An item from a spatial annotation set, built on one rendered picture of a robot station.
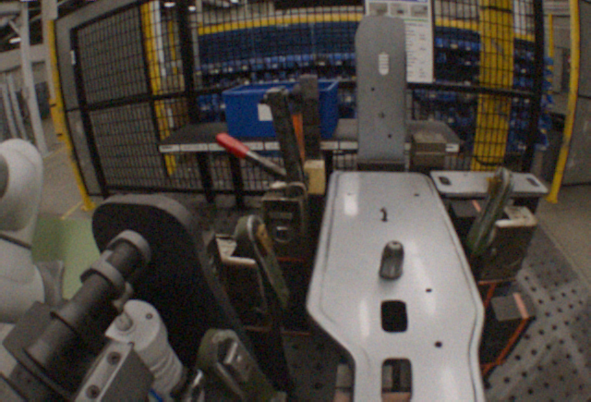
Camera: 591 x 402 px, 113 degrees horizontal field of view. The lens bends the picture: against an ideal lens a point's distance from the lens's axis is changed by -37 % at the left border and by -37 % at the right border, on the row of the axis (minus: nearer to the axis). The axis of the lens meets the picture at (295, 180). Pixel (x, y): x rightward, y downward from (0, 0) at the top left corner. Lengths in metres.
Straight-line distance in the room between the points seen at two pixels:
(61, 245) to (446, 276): 0.78
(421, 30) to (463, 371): 0.90
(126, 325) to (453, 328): 0.32
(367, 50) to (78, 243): 0.78
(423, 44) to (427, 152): 0.40
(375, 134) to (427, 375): 0.56
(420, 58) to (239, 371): 0.94
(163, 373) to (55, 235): 0.60
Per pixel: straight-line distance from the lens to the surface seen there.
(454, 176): 0.71
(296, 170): 0.46
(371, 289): 0.39
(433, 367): 0.33
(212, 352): 0.22
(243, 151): 0.49
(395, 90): 0.72
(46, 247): 0.85
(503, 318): 0.42
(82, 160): 3.25
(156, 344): 0.25
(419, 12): 1.01
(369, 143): 0.74
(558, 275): 1.05
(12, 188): 0.63
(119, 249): 0.19
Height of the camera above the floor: 1.28
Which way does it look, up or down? 25 degrees down
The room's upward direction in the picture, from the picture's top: 4 degrees counter-clockwise
